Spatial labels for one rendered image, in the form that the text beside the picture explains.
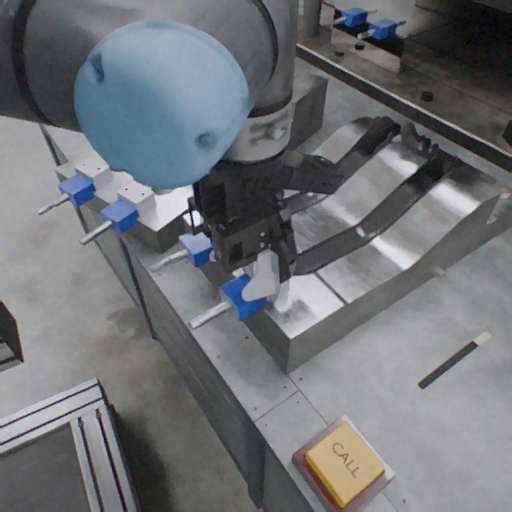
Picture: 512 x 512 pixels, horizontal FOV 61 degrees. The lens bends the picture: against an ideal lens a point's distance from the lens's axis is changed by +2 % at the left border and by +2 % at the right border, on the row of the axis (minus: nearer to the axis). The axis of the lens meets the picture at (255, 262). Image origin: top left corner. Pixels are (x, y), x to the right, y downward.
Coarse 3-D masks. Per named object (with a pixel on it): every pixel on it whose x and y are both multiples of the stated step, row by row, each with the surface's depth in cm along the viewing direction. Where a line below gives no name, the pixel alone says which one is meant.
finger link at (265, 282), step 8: (264, 256) 45; (272, 256) 46; (256, 264) 45; (264, 264) 46; (272, 264) 47; (256, 272) 46; (264, 272) 46; (272, 272) 47; (256, 280) 46; (264, 280) 47; (272, 280) 48; (288, 280) 48; (248, 288) 46; (256, 288) 47; (264, 288) 48; (272, 288) 48; (280, 288) 48; (248, 296) 47; (256, 296) 47; (264, 296) 48; (272, 296) 51; (280, 296) 50
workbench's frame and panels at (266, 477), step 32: (64, 160) 144; (96, 224) 149; (128, 256) 118; (128, 288) 154; (160, 320) 121; (192, 352) 103; (192, 384) 124; (224, 384) 58; (224, 416) 103; (256, 448) 82; (256, 480) 97; (288, 480) 51
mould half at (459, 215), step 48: (336, 144) 71; (288, 192) 68; (336, 192) 67; (384, 192) 64; (432, 192) 61; (480, 192) 60; (384, 240) 61; (432, 240) 58; (480, 240) 69; (336, 288) 55; (384, 288) 57; (288, 336) 50; (336, 336) 58
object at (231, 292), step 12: (252, 264) 53; (240, 276) 54; (252, 276) 53; (228, 288) 52; (240, 288) 52; (288, 288) 54; (228, 300) 52; (240, 300) 51; (252, 300) 51; (264, 300) 53; (204, 312) 51; (216, 312) 51; (240, 312) 51; (252, 312) 53; (192, 324) 50
